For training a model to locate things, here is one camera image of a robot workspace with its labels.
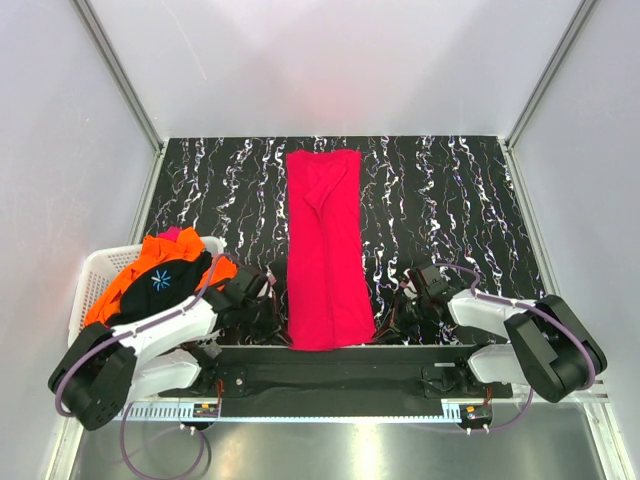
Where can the aluminium frame post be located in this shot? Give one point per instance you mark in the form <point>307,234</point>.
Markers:
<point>97,32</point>
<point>563,48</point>

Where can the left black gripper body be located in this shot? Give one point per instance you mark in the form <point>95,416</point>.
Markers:
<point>261,318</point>

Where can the magenta t shirt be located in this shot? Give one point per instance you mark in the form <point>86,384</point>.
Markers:
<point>328,299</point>

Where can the white plastic laundry basket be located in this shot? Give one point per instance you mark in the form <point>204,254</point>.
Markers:
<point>98,271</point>

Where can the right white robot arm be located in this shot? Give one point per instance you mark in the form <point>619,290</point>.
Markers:
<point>543,344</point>

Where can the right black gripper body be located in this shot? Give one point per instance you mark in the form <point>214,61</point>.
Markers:
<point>406,314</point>

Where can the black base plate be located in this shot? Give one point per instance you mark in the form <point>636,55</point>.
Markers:
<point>372,381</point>

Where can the right aluminium frame post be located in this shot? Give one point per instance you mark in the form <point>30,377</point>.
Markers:
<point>563,48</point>

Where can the left aluminium frame post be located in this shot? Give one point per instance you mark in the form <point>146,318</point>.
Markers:
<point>97,32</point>

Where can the orange t shirt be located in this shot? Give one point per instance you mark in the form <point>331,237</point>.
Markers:
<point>156,251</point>

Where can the black t shirt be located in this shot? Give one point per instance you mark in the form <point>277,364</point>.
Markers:
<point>163,286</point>

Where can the aluminium rail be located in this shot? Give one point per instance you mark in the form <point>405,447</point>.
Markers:
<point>206,410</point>

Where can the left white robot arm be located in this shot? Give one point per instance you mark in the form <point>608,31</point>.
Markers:
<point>171,353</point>

